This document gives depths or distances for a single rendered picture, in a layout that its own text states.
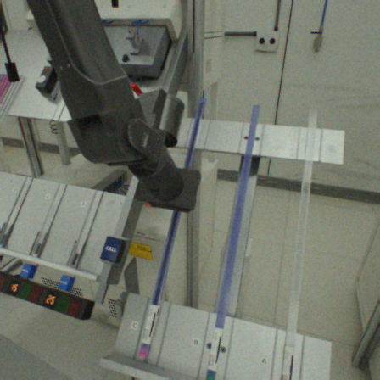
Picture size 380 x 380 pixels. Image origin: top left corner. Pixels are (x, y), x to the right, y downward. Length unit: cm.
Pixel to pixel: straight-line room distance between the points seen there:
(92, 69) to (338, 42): 212
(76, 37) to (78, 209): 52
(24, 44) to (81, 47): 92
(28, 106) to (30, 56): 20
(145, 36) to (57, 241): 58
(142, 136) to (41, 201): 55
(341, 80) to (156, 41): 170
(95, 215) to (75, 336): 89
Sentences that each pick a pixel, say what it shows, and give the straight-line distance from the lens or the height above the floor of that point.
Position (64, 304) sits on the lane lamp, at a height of 66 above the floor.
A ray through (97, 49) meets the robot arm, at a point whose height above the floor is 119.
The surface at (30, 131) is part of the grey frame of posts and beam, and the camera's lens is 144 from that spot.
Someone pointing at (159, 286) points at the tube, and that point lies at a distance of 55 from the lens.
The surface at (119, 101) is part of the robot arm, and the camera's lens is 34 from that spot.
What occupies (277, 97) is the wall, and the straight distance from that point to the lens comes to 240.
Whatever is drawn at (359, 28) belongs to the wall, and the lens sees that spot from 237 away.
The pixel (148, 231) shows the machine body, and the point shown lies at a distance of 100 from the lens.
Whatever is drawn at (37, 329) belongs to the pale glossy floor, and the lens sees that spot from 165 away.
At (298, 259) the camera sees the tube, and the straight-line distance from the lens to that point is 54.
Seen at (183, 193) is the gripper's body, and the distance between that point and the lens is 48.
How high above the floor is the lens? 121
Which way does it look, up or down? 29 degrees down
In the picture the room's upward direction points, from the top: straight up
